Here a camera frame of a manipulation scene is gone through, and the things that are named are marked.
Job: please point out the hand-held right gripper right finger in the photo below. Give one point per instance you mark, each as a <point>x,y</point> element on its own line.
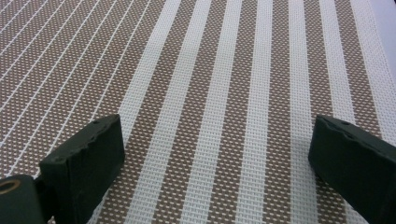
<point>355,161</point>

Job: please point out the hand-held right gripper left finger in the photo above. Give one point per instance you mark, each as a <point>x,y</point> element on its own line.
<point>84,161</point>

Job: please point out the brown and white striped placemat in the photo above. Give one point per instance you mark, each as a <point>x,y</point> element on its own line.
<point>202,77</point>

